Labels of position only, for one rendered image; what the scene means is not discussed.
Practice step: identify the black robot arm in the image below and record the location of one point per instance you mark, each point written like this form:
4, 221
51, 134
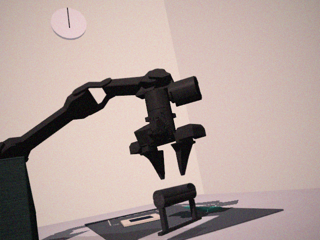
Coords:
157, 87

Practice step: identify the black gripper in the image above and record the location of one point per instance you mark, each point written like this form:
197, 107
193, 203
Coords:
182, 135

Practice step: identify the dark grey rectangular mat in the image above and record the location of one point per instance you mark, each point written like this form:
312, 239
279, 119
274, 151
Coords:
228, 217

